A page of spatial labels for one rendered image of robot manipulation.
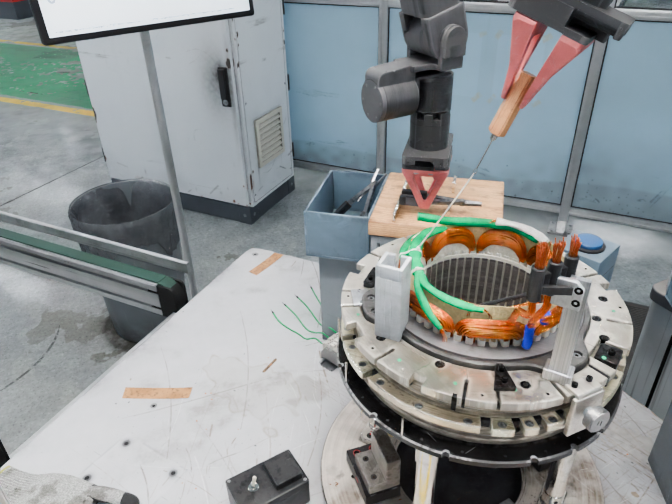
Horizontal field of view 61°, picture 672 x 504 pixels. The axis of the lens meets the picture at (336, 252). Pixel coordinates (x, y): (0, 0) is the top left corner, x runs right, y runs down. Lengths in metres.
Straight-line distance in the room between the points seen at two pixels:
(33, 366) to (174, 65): 1.51
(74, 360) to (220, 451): 1.57
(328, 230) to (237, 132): 2.01
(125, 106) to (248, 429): 2.57
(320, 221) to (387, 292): 0.36
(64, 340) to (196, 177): 1.13
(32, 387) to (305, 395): 1.56
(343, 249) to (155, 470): 0.44
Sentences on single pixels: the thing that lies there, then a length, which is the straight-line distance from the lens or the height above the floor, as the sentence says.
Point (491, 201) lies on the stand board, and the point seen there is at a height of 1.07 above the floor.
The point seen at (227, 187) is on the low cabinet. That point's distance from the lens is 3.07.
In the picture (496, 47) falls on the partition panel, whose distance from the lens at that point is 2.90.
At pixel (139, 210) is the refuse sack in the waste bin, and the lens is 2.43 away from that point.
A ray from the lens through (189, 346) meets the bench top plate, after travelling 1.12.
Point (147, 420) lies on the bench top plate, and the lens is 1.00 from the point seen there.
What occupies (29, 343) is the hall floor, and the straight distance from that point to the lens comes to 2.61.
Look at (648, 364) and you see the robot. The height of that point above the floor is 0.77.
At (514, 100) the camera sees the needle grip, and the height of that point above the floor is 1.33.
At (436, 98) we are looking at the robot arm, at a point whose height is 1.25.
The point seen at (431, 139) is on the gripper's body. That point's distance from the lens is 0.83.
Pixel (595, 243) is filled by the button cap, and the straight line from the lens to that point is 0.93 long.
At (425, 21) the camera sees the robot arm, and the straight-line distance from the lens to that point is 0.77.
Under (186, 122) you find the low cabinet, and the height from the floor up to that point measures 0.53.
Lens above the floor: 1.49
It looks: 32 degrees down
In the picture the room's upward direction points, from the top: 2 degrees counter-clockwise
